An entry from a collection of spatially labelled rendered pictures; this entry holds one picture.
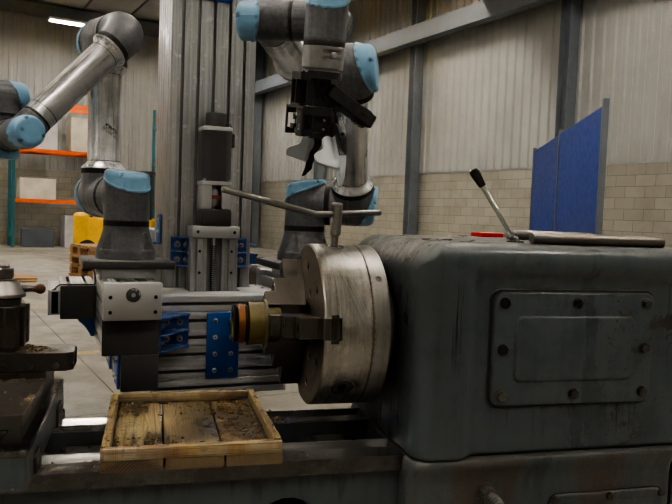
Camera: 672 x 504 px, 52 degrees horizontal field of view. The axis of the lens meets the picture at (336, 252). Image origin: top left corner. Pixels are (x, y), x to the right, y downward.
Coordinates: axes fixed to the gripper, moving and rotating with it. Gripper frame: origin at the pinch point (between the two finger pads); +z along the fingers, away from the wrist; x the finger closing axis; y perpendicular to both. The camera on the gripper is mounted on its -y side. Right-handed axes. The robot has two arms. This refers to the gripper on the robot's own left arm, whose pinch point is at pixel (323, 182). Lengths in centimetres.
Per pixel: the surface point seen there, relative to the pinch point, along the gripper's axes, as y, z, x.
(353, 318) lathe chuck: -0.5, 22.3, 14.2
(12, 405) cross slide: 54, 37, 1
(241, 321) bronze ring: 14.6, 26.7, -1.1
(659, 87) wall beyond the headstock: -1003, -72, -694
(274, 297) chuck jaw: 6.5, 23.6, -4.7
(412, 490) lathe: -9, 51, 26
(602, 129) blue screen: -415, -6, -294
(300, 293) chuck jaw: 1.1, 23.0, -4.1
